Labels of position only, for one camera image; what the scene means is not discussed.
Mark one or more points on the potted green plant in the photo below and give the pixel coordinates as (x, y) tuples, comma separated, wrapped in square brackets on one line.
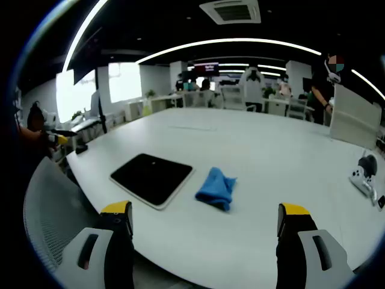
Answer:
[(150, 93)]

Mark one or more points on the bright window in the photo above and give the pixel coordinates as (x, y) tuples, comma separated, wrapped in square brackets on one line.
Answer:
[(124, 81), (73, 96)]

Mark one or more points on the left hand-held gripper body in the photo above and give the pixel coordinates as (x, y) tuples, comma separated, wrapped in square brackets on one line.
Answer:
[(50, 119)]

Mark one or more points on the yellow-green bag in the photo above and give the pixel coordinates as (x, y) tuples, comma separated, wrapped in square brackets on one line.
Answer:
[(146, 110)]

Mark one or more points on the small black object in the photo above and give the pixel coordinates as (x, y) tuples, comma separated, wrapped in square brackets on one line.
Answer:
[(81, 148)]

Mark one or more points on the curved ceiling light strip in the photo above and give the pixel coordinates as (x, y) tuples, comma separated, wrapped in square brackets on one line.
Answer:
[(228, 40)]

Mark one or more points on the blue cleaning cloth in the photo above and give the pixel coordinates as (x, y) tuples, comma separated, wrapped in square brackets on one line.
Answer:
[(215, 186)]

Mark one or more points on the white gripper device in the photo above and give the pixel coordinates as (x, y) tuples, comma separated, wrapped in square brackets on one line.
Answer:
[(359, 176)]

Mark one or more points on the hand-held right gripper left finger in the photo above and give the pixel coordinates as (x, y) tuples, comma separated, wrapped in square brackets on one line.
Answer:
[(99, 256)]

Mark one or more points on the black glossy tablet pad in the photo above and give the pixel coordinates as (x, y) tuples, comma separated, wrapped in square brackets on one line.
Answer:
[(150, 177)]

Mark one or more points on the straight ceiling light strip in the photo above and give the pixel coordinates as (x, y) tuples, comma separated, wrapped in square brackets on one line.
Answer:
[(79, 33)]

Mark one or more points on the small black device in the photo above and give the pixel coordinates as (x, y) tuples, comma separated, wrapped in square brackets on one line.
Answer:
[(381, 202)]

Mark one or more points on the long white desk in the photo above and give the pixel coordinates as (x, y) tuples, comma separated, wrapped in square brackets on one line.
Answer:
[(156, 102)]

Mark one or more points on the black tripod stand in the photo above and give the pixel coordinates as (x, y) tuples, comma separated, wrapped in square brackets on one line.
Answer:
[(102, 114)]

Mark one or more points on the wall screen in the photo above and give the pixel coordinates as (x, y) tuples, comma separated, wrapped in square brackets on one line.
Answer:
[(207, 68)]

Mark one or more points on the white mesh office chair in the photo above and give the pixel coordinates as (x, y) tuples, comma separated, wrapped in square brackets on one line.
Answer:
[(297, 108), (233, 97)]

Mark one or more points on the ceiling air conditioner vent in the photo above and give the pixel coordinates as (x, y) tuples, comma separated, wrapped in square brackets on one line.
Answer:
[(231, 11)]

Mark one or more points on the white folded cardboard box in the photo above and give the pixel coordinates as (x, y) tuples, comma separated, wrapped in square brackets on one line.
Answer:
[(352, 120)]

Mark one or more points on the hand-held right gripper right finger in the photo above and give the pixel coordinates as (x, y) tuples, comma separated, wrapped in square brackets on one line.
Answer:
[(303, 259)]

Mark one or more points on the grey mesh office chair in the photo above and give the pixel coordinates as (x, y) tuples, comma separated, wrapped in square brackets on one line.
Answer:
[(51, 204)]

